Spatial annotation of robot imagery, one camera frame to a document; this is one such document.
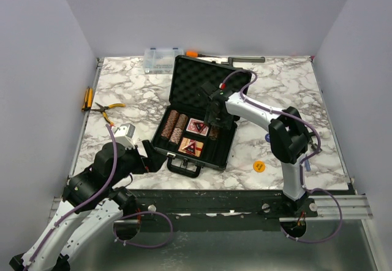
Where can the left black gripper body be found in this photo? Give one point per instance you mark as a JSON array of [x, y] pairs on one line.
[[133, 164]]

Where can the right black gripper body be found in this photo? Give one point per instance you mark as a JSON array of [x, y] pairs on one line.
[[220, 120]]

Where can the all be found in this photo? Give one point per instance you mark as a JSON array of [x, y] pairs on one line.
[[191, 148], [199, 126]]

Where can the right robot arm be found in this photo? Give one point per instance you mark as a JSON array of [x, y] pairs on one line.
[[288, 136]]

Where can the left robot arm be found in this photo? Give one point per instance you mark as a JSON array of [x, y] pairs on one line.
[[90, 202]]

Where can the red playing card deck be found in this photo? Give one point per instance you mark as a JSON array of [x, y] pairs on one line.
[[190, 128]]

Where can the front poker chip stack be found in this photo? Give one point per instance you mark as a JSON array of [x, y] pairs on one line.
[[176, 136]]

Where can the middle poker chip stack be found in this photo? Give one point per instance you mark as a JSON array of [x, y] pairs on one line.
[[182, 121]]

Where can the orange playing card deck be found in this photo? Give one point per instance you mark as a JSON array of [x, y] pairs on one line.
[[185, 141]]

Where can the tall poker chip stack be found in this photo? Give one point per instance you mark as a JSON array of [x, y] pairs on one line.
[[170, 124]]

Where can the black foam-lined carrying case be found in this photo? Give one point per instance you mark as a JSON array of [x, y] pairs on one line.
[[188, 75]]

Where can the yellow big blind button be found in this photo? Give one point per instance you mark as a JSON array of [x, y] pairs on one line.
[[259, 166]]

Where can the yellow black utility knife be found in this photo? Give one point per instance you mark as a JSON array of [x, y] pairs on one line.
[[87, 101]]

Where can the clear plastic organizer box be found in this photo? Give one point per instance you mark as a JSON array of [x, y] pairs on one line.
[[160, 60]]

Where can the blue marker pen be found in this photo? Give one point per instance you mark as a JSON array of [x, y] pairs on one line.
[[306, 164]]

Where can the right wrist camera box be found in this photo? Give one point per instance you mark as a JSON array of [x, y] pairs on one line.
[[208, 88]]

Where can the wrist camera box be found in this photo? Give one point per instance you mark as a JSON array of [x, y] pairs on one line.
[[123, 135], [208, 88]]

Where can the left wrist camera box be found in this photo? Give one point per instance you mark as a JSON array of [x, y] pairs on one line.
[[123, 135]]

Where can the black metal base rail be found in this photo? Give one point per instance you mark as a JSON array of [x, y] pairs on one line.
[[215, 210]]

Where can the grey metal t-handle bar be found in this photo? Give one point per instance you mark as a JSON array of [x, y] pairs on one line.
[[243, 59]]

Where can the yellow handled pliers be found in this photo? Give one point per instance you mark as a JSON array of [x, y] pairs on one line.
[[103, 111]]

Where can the orange handled screwdriver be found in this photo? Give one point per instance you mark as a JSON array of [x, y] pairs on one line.
[[194, 54]]

